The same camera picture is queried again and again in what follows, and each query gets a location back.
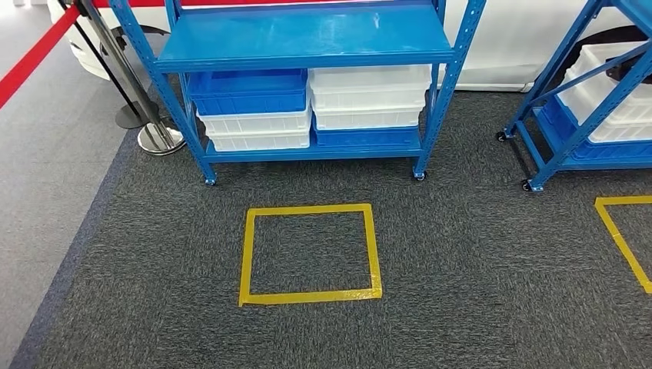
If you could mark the yellow floor tape square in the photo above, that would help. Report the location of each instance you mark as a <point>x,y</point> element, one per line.
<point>311,297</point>

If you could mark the white car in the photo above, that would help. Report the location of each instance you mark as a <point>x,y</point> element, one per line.
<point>509,40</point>

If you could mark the blue rack on casters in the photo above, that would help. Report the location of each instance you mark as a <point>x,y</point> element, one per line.
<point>586,127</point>

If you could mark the black stanchion post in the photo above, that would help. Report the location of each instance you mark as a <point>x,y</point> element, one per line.
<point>130,117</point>

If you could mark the red barrier belt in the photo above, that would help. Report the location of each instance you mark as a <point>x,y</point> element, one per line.
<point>30,61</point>

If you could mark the chrome stanchion post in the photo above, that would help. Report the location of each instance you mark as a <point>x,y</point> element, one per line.
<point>122,66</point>

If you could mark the blue metal shelf rack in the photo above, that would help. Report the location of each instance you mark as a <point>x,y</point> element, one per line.
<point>305,35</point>

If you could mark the black curved trim part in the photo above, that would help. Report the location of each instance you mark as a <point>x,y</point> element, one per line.
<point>619,71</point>

